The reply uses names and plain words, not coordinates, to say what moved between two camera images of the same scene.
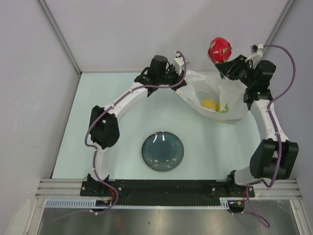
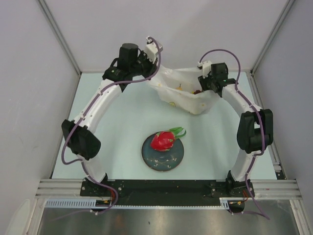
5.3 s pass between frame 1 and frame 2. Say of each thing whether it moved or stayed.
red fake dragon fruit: moved
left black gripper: moved
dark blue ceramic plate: stayed
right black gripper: moved
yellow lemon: moved
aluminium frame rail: stayed
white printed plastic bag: moved
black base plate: stayed
